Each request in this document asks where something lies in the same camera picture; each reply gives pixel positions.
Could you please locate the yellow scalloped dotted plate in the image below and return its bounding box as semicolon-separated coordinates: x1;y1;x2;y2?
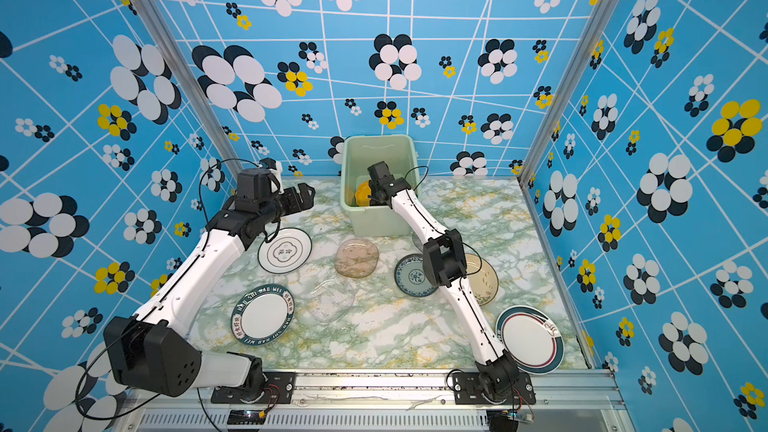
354;181;372;207

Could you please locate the white plate teal emblem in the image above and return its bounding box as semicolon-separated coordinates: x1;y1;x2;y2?
257;228;313;275

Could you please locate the white plate dark lettered rim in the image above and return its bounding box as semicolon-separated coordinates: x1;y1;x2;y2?
231;284;295;346

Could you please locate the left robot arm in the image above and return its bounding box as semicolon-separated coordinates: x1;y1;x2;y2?
103;168;315;397

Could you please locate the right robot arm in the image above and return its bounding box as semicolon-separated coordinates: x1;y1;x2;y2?
368;161;520;403

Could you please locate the light green plastic bin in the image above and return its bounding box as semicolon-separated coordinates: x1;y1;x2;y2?
340;135;419;237

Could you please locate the clear glass plate near bin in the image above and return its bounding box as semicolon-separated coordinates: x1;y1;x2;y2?
411;232;424;253

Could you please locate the pink glass plate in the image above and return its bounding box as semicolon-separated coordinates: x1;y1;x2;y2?
334;238;379;278

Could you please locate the blue floral ceramic plate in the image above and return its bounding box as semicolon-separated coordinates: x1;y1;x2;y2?
394;253;437;298

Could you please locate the beige ceramic plate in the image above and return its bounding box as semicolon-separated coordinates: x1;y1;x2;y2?
465;254;499;306

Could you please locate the white plate red green rim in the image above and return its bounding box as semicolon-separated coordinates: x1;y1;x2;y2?
495;305;565;375

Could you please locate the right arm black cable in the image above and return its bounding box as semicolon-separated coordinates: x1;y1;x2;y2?
403;165;431;193

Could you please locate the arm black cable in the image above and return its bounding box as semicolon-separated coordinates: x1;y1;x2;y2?
196;157;262;235
403;165;431;193

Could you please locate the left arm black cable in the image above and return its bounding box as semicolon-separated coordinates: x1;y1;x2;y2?
196;157;262;235

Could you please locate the left aluminium corner post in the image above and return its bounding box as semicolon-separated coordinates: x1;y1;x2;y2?
132;0;243;176

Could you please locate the aluminium corner post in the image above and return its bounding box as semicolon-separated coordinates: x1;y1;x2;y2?
519;0;620;188
132;0;243;176

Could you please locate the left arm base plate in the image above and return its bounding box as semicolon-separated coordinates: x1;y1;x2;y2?
210;371;297;405

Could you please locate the aluminium front rail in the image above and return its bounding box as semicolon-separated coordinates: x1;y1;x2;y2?
112;369;635;431

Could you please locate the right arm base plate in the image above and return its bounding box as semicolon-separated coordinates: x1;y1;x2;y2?
445;369;537;407

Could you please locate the right aluminium corner post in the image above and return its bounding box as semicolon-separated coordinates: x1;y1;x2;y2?
519;0;620;188

